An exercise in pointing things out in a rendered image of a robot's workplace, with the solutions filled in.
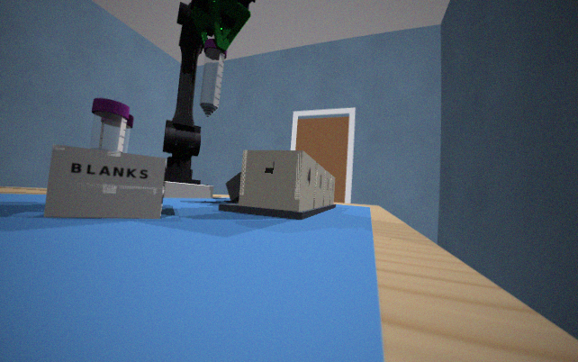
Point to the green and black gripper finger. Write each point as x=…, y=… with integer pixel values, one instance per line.
x=233, y=9
x=200, y=19

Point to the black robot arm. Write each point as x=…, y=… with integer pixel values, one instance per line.
x=182, y=137

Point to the blue flat mat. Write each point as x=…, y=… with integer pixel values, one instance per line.
x=196, y=285

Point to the grey button housing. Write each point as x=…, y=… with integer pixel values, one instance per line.
x=233, y=189

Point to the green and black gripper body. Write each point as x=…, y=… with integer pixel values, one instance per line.
x=203, y=5

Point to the white bucket adapter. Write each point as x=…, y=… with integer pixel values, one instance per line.
x=277, y=179
x=318, y=186
x=332, y=189
x=326, y=192

